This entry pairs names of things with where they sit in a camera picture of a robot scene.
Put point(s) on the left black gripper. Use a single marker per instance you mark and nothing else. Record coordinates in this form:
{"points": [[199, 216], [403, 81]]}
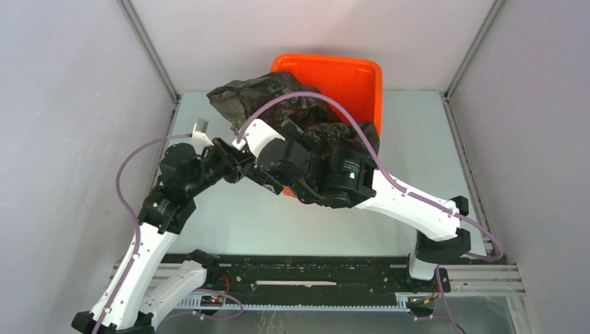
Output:
{"points": [[234, 158]]}

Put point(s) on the black plastic trash bag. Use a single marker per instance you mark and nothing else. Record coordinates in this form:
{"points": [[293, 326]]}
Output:
{"points": [[323, 129]]}

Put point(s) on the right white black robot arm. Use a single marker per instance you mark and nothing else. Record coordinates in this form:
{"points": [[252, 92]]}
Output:
{"points": [[348, 179]]}

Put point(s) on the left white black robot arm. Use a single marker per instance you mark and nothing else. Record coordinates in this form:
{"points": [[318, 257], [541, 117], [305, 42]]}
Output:
{"points": [[127, 306]]}

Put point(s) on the orange plastic trash bin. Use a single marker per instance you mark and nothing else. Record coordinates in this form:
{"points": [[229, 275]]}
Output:
{"points": [[354, 83]]}

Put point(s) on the small circuit board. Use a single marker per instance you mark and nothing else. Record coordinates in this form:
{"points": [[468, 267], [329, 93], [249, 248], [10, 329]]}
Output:
{"points": [[211, 301]]}

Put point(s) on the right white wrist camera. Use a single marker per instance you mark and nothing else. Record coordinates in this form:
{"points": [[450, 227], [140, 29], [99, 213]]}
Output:
{"points": [[258, 135]]}

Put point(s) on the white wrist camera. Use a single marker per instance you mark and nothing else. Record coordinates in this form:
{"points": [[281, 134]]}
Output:
{"points": [[258, 135], [199, 137]]}

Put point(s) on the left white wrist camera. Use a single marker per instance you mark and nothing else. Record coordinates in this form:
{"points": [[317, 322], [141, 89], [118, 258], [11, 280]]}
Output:
{"points": [[199, 137]]}

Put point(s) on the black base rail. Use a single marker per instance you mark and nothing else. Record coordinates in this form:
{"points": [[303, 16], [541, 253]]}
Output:
{"points": [[322, 280]]}

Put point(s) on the white slotted cable duct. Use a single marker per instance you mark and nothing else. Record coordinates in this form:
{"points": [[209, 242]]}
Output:
{"points": [[403, 304]]}

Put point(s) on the left aluminium frame post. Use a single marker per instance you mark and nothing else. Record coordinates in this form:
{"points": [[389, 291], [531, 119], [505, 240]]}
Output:
{"points": [[137, 26]]}

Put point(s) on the aluminium frame post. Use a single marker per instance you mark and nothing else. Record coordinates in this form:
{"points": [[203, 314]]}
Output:
{"points": [[137, 26], [478, 40]]}

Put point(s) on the right aluminium frame post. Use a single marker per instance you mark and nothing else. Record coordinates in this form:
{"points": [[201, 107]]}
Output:
{"points": [[478, 40]]}

